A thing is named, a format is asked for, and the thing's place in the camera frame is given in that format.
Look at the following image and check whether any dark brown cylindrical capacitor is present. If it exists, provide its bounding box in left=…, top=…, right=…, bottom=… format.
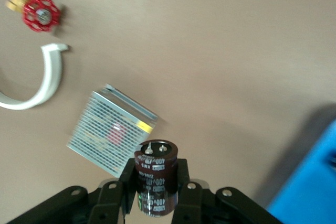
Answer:
left=133, top=140, right=180, bottom=217

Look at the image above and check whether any white curved plastic clamp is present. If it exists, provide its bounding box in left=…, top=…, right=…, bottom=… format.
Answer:
left=0, top=43, right=70, bottom=111

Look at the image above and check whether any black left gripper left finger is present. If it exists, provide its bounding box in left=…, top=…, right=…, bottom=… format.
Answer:
left=88, top=157, right=139, bottom=224

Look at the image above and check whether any metal mesh power supply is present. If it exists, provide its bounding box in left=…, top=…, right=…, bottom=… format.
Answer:
left=65, top=83, right=160, bottom=178

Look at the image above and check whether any red handwheel brass valve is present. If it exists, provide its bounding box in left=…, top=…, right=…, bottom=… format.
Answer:
left=5, top=0, right=62, bottom=34

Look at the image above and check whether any blue plastic tray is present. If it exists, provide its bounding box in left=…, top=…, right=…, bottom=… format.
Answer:
left=266, top=119, right=336, bottom=224

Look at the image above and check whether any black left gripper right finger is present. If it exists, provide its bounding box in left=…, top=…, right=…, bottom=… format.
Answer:
left=170, top=158, right=211, bottom=224

